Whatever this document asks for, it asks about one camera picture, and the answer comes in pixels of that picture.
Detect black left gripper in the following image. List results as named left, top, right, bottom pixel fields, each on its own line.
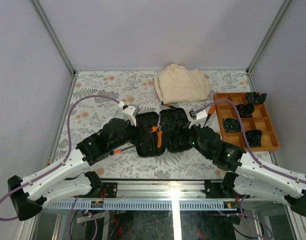
left=110, top=117, right=152, bottom=153

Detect dark green tool case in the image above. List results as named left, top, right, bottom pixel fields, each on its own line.
left=134, top=107, right=192, bottom=158

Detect orange black needle-nose pliers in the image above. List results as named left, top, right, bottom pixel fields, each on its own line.
left=151, top=114, right=163, bottom=148

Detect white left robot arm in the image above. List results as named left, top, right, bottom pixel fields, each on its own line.
left=7, top=118, right=138, bottom=221

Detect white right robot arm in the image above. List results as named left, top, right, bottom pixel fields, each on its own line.
left=178, top=125, right=306, bottom=217

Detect orange utility knife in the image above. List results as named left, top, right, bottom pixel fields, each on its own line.
left=114, top=145, right=135, bottom=154

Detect dark tape roll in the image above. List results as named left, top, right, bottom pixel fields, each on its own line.
left=244, top=129, right=263, bottom=147
left=246, top=92, right=267, bottom=105
left=223, top=118, right=241, bottom=133
left=236, top=103, right=255, bottom=118

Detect dark tape roll bottom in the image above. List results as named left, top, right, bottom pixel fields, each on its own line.
left=244, top=129, right=263, bottom=147

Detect small precision screwdriver by bag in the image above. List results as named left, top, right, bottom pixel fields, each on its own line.
left=161, top=102, right=177, bottom=109

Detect orange compartment tray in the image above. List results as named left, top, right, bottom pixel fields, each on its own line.
left=214, top=92, right=280, bottom=152

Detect dark tape roll top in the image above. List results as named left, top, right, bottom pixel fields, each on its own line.
left=246, top=92, right=267, bottom=105

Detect cream cloth bag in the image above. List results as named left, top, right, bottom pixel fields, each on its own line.
left=154, top=63, right=211, bottom=104

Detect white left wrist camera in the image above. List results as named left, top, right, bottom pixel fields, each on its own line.
left=118, top=101, right=140, bottom=127

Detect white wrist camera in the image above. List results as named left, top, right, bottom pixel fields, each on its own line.
left=118, top=101, right=140, bottom=127
left=189, top=108, right=208, bottom=129

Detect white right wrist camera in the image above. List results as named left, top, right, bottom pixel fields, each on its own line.
left=189, top=108, right=208, bottom=129

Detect orange handled long screwdriver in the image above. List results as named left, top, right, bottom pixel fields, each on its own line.
left=203, top=105, right=216, bottom=127

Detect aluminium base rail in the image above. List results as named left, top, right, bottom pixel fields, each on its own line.
left=47, top=178, right=283, bottom=211

